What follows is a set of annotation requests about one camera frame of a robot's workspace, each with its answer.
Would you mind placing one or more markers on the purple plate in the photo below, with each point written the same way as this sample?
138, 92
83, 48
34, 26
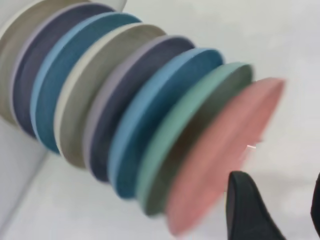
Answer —
125, 110
42, 65

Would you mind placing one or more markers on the pink plate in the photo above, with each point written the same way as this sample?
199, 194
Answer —
220, 155

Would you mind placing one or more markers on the blue plate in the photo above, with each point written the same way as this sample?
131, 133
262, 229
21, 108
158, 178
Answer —
150, 125
67, 80

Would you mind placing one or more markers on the beige plate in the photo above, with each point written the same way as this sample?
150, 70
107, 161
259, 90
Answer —
97, 95
17, 50

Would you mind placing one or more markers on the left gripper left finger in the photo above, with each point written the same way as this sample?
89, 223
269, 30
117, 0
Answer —
247, 207

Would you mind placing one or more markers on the green plate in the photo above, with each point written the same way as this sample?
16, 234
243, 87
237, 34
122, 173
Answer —
180, 140

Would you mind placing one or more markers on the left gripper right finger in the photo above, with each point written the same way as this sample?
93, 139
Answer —
316, 200

